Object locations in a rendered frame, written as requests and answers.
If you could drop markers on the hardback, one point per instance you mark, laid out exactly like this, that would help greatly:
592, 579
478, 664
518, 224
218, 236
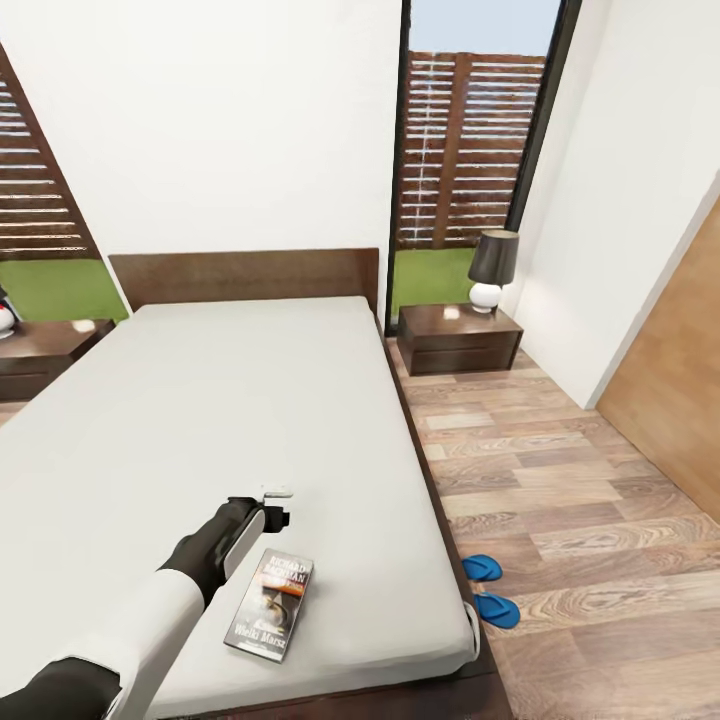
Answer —
266, 617

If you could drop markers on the nightstand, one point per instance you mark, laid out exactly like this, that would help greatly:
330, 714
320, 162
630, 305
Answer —
36, 354
453, 339

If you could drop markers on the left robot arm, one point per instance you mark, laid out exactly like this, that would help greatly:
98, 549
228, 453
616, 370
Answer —
114, 669

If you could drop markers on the sandal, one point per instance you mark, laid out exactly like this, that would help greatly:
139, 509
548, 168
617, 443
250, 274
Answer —
499, 611
480, 567

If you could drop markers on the sliding door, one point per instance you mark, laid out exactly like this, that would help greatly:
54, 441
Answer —
665, 395

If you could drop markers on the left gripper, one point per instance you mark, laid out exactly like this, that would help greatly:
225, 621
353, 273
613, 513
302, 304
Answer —
275, 518

